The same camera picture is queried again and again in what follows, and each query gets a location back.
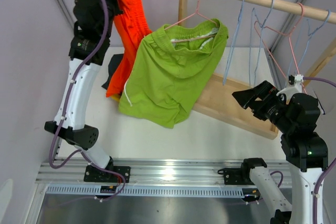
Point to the lime green shorts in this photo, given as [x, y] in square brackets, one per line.
[172, 67]

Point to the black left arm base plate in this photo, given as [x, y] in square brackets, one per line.
[94, 175]

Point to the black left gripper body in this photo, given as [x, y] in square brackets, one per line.
[112, 9]

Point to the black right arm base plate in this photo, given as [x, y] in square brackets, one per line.
[236, 176]

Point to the orange shorts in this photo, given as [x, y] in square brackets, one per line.
[132, 27]

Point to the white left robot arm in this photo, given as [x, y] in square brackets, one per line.
[91, 40]

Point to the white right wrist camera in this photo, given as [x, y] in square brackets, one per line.
[295, 86]

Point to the aluminium mounting rail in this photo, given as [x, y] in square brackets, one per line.
[166, 177]

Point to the dark navy shorts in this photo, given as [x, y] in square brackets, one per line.
[112, 67]

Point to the yellow plastic tray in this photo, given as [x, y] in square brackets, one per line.
[116, 97]

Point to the wooden tray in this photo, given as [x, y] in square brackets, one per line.
[216, 101]

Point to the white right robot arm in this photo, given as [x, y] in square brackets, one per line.
[294, 113]

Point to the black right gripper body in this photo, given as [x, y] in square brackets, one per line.
[270, 107]

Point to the wooden clothes rack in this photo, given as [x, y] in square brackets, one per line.
[310, 12]

